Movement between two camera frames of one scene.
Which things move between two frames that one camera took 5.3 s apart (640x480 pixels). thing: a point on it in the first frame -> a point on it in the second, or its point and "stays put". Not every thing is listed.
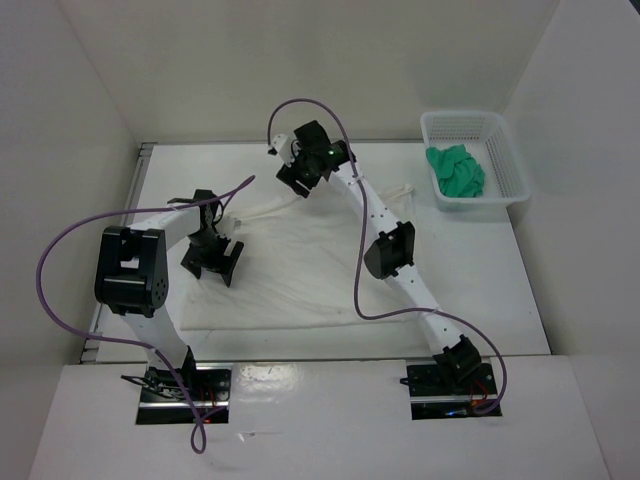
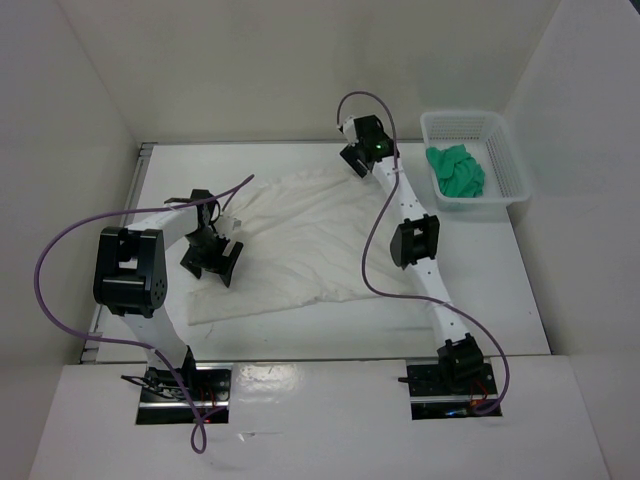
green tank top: x=459 y=175 stays put
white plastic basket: x=486 y=136 stays put
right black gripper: x=289 y=176 -> x=351 y=155
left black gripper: x=219 y=263 stays put
